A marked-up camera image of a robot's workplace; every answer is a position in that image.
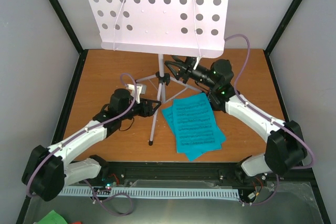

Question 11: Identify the black aluminium frame post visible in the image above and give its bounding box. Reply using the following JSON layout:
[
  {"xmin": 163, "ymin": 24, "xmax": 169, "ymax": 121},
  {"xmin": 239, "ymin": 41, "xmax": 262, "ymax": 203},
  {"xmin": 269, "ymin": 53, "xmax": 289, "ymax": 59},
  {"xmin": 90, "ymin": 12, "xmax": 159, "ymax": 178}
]
[{"xmin": 33, "ymin": 0, "xmax": 88, "ymax": 57}]

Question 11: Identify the white tripod music stand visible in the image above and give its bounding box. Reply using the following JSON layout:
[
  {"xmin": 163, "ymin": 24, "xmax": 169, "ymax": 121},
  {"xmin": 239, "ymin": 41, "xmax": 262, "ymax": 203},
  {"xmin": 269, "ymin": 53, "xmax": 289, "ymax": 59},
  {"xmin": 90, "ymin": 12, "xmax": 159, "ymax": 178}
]
[{"xmin": 77, "ymin": 0, "xmax": 233, "ymax": 146}]

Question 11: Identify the light blue cable duct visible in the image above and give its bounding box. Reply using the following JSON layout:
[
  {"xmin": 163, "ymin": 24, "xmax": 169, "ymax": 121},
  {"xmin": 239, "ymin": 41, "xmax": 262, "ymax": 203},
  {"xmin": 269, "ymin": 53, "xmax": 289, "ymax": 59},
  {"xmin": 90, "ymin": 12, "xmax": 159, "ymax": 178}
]
[{"xmin": 57, "ymin": 185, "xmax": 241, "ymax": 200}]

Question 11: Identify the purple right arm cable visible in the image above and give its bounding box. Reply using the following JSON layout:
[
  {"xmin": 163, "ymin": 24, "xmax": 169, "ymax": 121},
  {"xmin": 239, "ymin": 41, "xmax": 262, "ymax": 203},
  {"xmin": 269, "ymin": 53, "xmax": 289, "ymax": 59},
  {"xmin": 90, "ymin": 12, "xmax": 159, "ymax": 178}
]
[{"xmin": 223, "ymin": 34, "xmax": 316, "ymax": 206}]

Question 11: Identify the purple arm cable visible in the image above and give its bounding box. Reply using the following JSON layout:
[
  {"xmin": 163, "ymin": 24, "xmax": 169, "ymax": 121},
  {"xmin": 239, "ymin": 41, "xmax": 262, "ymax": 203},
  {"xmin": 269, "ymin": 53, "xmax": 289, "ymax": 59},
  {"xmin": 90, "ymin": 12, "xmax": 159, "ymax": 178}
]
[
  {"xmin": 223, "ymin": 34, "xmax": 316, "ymax": 206},
  {"xmin": 25, "ymin": 73, "xmax": 138, "ymax": 198}
]

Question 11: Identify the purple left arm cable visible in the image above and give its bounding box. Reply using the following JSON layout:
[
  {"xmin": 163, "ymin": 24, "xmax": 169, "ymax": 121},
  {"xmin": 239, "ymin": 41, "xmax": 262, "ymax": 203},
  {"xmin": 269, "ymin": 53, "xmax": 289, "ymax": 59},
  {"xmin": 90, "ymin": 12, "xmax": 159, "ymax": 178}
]
[{"xmin": 25, "ymin": 73, "xmax": 138, "ymax": 198}]

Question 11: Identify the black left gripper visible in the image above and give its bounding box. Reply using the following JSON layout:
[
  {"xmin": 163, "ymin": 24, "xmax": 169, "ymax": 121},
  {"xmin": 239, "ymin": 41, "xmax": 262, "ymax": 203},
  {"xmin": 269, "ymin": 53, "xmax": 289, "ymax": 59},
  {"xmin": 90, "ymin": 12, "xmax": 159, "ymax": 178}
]
[{"xmin": 120, "ymin": 98, "xmax": 161, "ymax": 120}]

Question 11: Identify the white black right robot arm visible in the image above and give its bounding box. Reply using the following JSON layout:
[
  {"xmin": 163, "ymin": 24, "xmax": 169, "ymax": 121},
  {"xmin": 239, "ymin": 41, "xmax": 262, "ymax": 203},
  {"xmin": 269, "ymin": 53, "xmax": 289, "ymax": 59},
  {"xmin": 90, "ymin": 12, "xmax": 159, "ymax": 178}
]
[{"xmin": 155, "ymin": 54, "xmax": 308, "ymax": 183}]

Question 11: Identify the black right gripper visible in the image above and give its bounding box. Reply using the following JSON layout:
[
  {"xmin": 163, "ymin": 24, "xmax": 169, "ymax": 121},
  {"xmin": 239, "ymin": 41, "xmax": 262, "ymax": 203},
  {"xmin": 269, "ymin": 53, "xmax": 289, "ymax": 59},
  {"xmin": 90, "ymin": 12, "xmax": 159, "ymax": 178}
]
[{"xmin": 164, "ymin": 53, "xmax": 217, "ymax": 90}]

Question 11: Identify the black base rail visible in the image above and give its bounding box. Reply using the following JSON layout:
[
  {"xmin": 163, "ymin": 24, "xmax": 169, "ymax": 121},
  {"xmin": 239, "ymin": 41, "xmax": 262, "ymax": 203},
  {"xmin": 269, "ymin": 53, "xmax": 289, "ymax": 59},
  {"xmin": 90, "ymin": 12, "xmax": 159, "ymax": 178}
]
[{"xmin": 88, "ymin": 162, "xmax": 254, "ymax": 188}]

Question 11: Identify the black right frame post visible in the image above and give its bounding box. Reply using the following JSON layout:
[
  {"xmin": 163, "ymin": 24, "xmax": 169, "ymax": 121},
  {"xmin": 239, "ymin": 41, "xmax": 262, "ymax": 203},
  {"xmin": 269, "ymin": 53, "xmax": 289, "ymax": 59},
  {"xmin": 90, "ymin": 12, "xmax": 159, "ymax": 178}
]
[{"xmin": 264, "ymin": 0, "xmax": 320, "ymax": 54}]

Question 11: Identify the blue sheet music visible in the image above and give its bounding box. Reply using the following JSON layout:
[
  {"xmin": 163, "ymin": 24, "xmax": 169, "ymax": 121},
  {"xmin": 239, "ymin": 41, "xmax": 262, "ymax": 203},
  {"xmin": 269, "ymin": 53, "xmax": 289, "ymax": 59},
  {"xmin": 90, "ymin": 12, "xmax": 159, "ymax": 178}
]
[
  {"xmin": 160, "ymin": 103, "xmax": 227, "ymax": 162},
  {"xmin": 172, "ymin": 93, "xmax": 223, "ymax": 154}
]

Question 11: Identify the green paper sheet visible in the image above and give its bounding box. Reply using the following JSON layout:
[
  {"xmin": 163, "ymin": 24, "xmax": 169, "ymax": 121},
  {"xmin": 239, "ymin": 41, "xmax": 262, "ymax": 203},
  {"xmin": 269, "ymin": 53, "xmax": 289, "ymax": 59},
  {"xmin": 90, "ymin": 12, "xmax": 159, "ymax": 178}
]
[{"xmin": 34, "ymin": 210, "xmax": 68, "ymax": 224}]

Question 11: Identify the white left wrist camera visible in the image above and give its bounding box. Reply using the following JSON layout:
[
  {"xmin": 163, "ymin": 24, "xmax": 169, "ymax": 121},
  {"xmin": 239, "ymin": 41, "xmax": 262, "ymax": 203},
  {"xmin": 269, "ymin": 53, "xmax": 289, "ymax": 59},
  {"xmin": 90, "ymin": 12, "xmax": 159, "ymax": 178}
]
[{"xmin": 126, "ymin": 83, "xmax": 146, "ymax": 104}]

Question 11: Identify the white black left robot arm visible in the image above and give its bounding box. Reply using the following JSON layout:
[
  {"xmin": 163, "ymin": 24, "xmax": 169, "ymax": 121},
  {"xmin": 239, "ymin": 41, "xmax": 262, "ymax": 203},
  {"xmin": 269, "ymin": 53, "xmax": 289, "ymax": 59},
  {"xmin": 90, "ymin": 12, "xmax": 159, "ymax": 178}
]
[{"xmin": 22, "ymin": 89, "xmax": 161, "ymax": 201}]

